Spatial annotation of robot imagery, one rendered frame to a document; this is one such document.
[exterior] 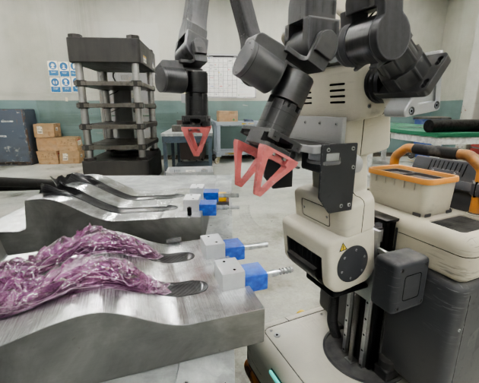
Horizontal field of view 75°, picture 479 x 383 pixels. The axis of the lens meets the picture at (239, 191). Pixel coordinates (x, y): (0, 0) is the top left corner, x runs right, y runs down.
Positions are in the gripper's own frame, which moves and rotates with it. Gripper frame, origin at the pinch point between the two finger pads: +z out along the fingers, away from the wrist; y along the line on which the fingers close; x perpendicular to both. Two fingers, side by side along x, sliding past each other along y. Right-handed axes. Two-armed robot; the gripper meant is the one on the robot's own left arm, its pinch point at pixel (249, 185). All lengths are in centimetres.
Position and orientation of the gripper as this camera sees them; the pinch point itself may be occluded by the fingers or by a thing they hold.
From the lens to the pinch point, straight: 51.9
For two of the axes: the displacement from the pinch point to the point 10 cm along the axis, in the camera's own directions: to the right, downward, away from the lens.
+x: 8.1, 3.3, 4.8
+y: 4.3, 2.3, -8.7
